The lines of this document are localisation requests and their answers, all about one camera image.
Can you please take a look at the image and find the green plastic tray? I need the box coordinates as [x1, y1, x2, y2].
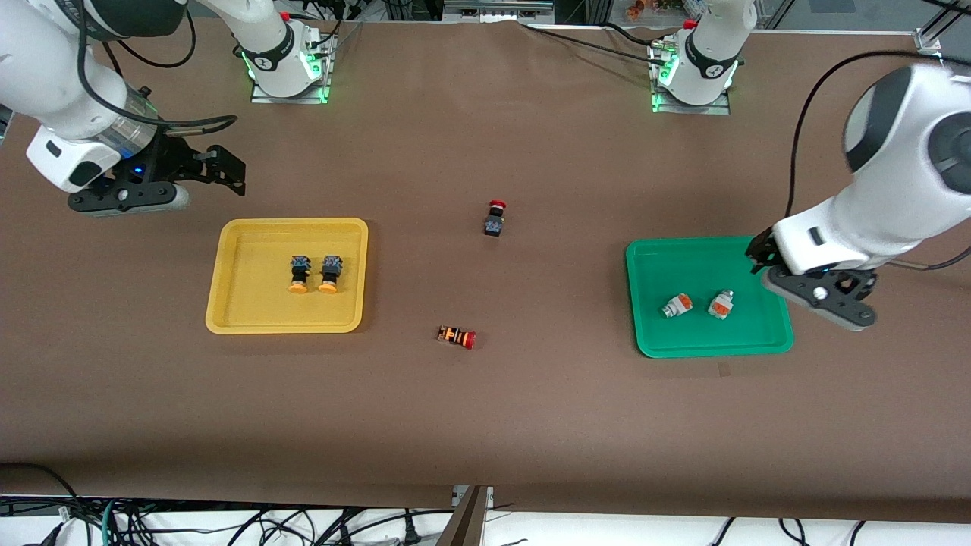
[625, 236, 795, 359]

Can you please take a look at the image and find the yellow plastic tray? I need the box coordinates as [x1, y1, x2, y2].
[205, 218, 369, 335]

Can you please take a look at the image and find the orange colourful object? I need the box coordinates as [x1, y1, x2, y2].
[626, 0, 683, 20]

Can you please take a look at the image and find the brown table cover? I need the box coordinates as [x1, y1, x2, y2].
[0, 15, 971, 524]

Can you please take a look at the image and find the grey metal device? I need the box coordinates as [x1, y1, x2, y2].
[442, 0, 555, 22]

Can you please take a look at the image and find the brown table leg beam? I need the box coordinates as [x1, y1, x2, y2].
[438, 485, 490, 546]

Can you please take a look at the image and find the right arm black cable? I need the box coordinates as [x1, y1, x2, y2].
[76, 0, 239, 139]

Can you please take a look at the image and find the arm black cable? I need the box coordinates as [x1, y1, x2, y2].
[784, 49, 945, 221]
[76, 0, 239, 139]

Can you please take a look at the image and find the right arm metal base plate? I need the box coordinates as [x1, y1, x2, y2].
[250, 34, 335, 105]

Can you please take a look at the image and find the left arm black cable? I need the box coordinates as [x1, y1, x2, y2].
[784, 49, 945, 221]

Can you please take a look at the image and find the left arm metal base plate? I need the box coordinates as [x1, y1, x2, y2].
[649, 38, 731, 116]

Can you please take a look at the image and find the thin black cable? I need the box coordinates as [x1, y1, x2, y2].
[518, 21, 668, 65]

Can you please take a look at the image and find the thick black cable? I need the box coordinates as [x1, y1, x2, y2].
[0, 463, 84, 524]

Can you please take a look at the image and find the green cable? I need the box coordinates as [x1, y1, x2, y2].
[99, 497, 122, 546]

